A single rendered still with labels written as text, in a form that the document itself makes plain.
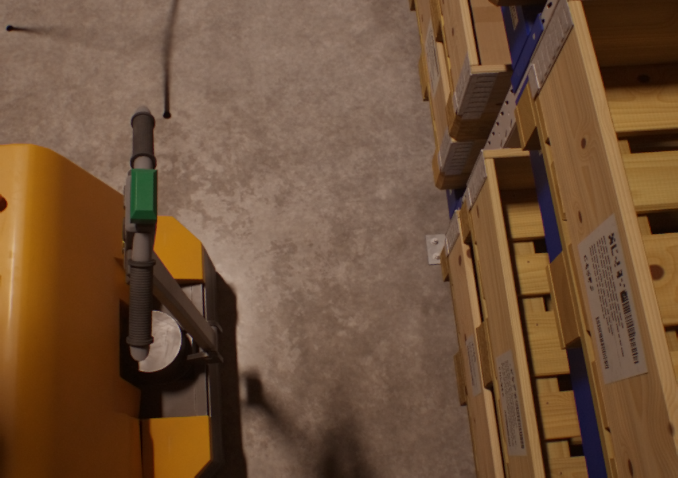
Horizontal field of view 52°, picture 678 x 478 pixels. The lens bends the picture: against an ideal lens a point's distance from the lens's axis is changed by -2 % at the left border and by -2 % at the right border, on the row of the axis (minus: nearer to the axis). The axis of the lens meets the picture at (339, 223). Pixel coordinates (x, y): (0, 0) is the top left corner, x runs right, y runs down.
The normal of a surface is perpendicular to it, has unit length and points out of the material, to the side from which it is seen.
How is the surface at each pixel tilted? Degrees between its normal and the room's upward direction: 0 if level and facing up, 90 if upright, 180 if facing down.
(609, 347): 90
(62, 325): 74
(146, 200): 16
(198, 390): 0
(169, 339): 0
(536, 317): 0
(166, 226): 22
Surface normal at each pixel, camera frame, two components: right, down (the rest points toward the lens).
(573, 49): -1.00, 0.07
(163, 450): 0.38, -0.36
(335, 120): 0.00, -0.36
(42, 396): 0.93, -0.22
